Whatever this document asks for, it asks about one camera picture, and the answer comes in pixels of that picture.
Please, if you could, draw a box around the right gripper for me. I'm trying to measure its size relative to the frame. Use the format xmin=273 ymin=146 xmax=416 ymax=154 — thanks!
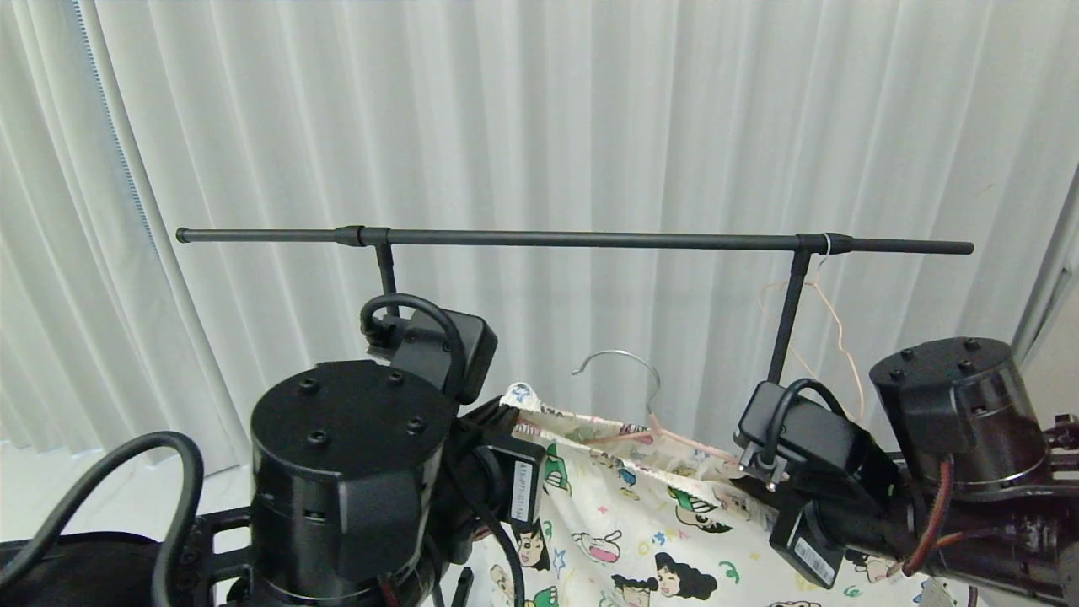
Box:
xmin=769 ymin=482 xmax=913 ymax=589

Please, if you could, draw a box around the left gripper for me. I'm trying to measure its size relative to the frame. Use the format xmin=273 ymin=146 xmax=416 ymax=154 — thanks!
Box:
xmin=443 ymin=396 xmax=549 ymax=564

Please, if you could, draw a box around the cream printed garment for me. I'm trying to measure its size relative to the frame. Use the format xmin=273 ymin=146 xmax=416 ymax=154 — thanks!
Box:
xmin=468 ymin=381 xmax=979 ymax=607

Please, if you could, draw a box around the pink clothes hanger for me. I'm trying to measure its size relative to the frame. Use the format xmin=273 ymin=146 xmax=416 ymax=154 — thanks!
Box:
xmin=572 ymin=350 xmax=747 ymax=466
xmin=759 ymin=253 xmax=867 ymax=422

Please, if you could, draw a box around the black clothes rack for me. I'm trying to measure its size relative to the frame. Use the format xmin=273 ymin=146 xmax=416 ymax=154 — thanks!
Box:
xmin=175 ymin=224 xmax=975 ymax=385

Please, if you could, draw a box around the white curtain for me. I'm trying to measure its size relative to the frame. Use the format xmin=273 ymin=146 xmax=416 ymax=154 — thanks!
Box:
xmin=0 ymin=0 xmax=1079 ymax=475

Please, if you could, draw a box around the black cable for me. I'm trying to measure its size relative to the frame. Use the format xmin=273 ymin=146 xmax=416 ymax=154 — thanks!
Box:
xmin=361 ymin=293 xmax=466 ymax=397
xmin=759 ymin=378 xmax=844 ymax=469
xmin=0 ymin=432 xmax=205 ymax=607

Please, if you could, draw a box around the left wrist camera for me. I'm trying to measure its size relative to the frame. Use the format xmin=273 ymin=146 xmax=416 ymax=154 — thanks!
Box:
xmin=367 ymin=308 xmax=498 ymax=406

